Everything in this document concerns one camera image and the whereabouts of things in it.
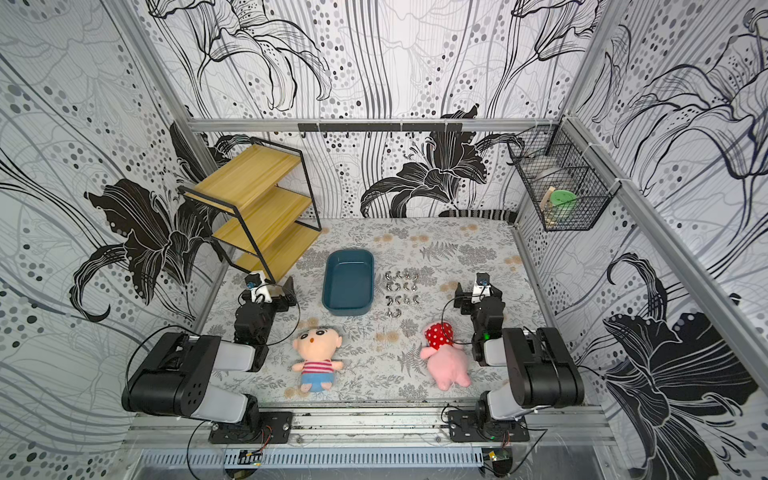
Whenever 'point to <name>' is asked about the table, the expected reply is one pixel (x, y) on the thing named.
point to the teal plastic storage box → (348, 282)
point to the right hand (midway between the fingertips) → (479, 280)
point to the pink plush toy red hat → (446, 358)
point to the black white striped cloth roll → (505, 215)
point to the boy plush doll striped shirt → (317, 344)
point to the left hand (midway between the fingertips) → (282, 282)
